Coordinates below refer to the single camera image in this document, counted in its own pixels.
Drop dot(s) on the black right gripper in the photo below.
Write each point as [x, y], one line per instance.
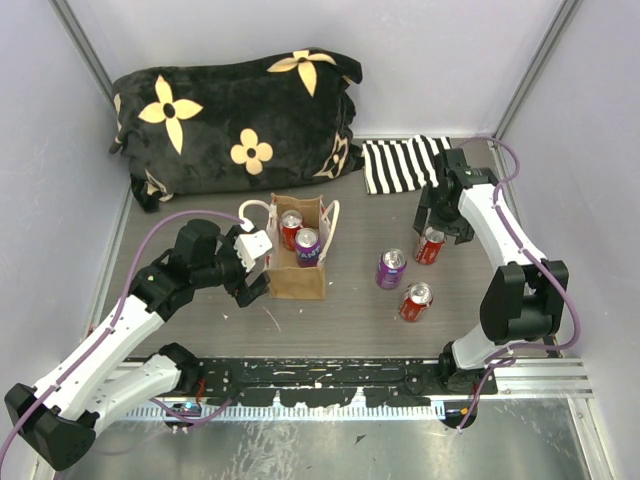
[432, 195]

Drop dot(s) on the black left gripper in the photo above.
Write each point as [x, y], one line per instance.
[258, 287]

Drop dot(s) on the red cola can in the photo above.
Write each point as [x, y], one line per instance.
[429, 245]
[291, 221]
[417, 299]

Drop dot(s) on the purple Fanta can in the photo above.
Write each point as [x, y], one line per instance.
[307, 247]

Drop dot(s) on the watermelon print canvas bag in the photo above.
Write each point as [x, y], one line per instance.
[292, 277]

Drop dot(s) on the purple soda can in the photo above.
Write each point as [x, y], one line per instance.
[391, 267]

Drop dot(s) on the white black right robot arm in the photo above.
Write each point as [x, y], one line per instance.
[523, 302]

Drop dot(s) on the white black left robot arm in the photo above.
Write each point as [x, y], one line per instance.
[62, 414]

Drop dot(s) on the black white striped cloth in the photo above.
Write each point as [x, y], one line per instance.
[401, 166]

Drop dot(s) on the black floral plush blanket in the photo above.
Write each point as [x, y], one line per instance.
[276, 122]

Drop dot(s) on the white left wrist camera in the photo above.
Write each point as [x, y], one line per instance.
[250, 247]

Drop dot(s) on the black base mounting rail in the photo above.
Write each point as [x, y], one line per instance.
[324, 382]

